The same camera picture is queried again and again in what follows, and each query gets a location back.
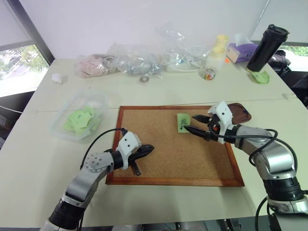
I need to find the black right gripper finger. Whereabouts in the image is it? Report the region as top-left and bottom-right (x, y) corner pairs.
(184, 125), (210, 141)
(192, 115), (213, 124)

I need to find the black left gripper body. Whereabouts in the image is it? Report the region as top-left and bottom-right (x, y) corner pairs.
(128, 143), (145, 177)

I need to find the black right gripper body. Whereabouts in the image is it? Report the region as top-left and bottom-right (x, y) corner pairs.
(204, 115), (221, 143)

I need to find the green sticky note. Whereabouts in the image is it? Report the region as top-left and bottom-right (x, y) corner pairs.
(177, 113), (193, 134)

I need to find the brown wooden tray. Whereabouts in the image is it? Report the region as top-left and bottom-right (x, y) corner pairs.
(226, 103), (253, 125)

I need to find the glass jar of coloured pushpins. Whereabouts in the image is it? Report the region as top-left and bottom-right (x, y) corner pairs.
(203, 67), (218, 82)

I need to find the purple tissue box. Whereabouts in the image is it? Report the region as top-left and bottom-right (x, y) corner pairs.
(225, 32), (259, 64)

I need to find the clear plastic box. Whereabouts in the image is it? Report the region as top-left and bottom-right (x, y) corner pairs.
(49, 90), (109, 143)

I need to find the wood-framed cork board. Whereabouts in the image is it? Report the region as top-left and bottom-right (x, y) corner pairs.
(105, 105), (245, 187)

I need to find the white bottle yellow cap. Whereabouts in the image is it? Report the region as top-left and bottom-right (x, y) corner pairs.
(215, 34), (230, 49)
(205, 46), (226, 73)

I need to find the stack of green notes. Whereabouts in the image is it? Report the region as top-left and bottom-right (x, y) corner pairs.
(248, 70), (270, 85)

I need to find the pile of green notes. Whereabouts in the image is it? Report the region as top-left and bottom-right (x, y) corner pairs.
(62, 105), (102, 138)

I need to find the large clear plastic bag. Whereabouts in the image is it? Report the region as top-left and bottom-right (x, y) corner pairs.
(154, 22), (217, 73)

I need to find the crumpled clear plastic bag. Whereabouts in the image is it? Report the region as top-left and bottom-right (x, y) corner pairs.
(107, 41), (169, 77)

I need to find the black tumbler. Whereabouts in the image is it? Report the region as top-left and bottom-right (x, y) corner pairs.
(246, 24), (290, 73)

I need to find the plastic bag with pink contents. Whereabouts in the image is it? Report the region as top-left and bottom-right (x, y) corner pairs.
(73, 53), (121, 79)

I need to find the small white block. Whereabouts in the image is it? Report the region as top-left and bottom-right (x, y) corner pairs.
(51, 73), (64, 85)

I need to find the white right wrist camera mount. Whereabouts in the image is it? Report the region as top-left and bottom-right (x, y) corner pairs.
(207, 101), (235, 145)

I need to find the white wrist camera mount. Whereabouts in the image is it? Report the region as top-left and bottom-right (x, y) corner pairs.
(207, 101), (235, 145)
(115, 131), (143, 170)

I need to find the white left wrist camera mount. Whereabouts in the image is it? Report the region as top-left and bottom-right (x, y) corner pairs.
(115, 131), (143, 170)

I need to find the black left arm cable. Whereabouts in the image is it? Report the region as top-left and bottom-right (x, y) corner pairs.
(80, 128), (128, 169)

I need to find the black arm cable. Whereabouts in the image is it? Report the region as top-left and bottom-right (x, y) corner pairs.
(80, 128), (128, 169)
(207, 122), (299, 174)

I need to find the white cable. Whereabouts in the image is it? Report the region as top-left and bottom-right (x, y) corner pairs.
(167, 54), (207, 73)

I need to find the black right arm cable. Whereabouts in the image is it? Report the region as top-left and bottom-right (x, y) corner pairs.
(207, 122), (299, 174)

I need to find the dark window frame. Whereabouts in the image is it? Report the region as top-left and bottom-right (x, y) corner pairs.
(9, 0), (55, 67)

